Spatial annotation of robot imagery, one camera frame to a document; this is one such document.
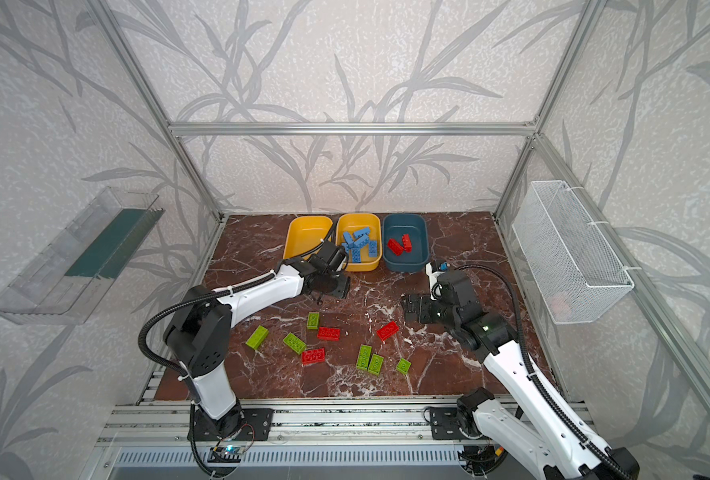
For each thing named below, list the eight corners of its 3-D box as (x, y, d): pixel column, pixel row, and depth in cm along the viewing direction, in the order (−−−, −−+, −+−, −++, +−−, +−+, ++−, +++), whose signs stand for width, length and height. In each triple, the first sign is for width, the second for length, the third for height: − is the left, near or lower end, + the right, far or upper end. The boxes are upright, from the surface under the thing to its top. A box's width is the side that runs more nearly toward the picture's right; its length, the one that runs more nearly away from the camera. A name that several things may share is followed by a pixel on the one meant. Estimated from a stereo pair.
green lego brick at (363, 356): (355, 367, 85) (355, 365, 83) (360, 346, 89) (360, 343, 87) (367, 370, 85) (367, 367, 83) (371, 348, 88) (371, 345, 87)
